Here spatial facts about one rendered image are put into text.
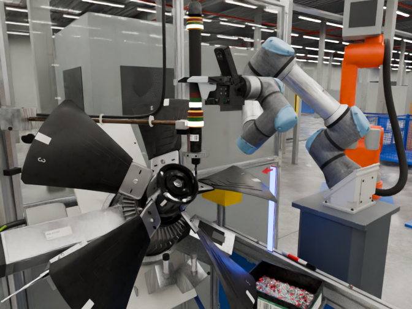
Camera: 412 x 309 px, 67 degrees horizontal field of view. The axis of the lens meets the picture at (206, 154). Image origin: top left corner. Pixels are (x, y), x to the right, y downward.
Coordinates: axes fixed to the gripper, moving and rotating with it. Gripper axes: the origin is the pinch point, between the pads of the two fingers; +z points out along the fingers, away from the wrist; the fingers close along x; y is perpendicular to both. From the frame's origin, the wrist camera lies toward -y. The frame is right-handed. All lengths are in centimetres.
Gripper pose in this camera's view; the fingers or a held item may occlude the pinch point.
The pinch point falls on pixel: (186, 78)
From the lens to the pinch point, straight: 85.8
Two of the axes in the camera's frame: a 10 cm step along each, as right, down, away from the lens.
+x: -5.9, -1.5, 7.9
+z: -8.1, 1.0, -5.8
